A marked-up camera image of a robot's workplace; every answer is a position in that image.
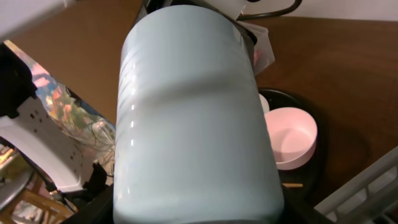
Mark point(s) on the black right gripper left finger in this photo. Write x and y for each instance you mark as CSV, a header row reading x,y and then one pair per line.
x,y
98,211

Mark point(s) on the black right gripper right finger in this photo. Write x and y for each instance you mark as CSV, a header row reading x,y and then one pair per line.
x,y
297,211

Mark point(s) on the wooden chopstick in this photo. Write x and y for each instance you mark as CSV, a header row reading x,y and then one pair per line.
x,y
292,185

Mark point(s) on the pink plastic bowl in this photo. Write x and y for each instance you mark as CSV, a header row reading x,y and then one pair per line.
x,y
293,133

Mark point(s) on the light blue plastic cup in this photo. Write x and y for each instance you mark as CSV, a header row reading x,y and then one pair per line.
x,y
191,140

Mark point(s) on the small white cup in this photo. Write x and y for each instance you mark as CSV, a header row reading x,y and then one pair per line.
x,y
264,104

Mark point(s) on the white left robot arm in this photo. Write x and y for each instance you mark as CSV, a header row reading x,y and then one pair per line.
x,y
37,136

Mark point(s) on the grey dishwasher rack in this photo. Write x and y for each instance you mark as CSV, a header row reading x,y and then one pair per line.
x,y
369,197

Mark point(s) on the clear plastic waste bin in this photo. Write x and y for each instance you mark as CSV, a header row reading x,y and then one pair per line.
x,y
263,53

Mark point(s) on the round black serving tray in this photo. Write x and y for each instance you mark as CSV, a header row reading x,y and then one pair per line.
x,y
310,173

